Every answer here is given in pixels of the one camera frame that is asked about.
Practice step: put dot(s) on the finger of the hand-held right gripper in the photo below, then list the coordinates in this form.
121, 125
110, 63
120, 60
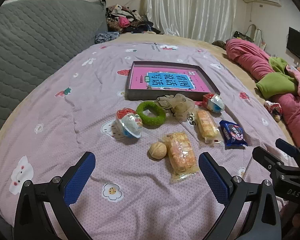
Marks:
265, 156
286, 146

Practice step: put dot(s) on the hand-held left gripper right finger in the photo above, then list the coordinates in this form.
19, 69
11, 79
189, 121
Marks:
213, 177

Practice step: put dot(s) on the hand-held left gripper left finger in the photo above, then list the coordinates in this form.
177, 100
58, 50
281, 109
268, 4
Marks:
80, 177

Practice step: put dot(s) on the blue cookie packet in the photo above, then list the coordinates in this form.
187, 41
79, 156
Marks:
232, 133

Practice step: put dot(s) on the yellow cracker packet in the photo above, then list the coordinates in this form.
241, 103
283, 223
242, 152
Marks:
206, 125
181, 152

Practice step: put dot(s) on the walnut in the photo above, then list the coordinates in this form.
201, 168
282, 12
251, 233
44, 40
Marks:
157, 150

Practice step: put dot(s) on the large toy egg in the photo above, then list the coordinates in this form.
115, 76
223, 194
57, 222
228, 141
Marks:
130, 125

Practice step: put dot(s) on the small toy egg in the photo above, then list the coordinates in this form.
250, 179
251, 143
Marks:
213, 103

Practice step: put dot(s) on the beige mesh scrunchie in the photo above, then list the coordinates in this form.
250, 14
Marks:
182, 107

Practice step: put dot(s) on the green fuzzy scrunchie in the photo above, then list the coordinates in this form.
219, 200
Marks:
150, 120

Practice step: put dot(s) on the dark cardboard box tray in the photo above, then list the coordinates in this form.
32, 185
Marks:
135, 96

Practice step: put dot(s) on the small patterned cloth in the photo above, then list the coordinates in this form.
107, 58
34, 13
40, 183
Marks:
273, 110

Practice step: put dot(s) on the green fleece blanket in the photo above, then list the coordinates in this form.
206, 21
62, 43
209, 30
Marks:
275, 80

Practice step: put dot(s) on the pink printed blanket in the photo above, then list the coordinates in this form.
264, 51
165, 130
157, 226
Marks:
77, 105

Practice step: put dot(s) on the pink quilt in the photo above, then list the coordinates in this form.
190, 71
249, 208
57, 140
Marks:
252, 57

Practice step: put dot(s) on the black television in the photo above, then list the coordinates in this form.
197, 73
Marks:
298, 45

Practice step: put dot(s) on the black bag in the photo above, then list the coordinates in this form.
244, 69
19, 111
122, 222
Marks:
242, 36

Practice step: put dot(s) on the brown cloth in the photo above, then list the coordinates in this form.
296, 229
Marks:
218, 44

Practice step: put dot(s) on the blue floral cloth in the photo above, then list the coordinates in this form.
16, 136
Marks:
106, 37

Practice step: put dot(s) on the grey quilted headboard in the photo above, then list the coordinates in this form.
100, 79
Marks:
27, 42

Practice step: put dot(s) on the pile of clothes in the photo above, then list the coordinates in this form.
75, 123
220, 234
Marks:
125, 17

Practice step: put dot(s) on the white curtain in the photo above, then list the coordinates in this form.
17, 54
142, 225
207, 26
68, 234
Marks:
190, 5

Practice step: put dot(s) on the white chair frame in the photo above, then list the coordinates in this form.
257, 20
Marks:
258, 33

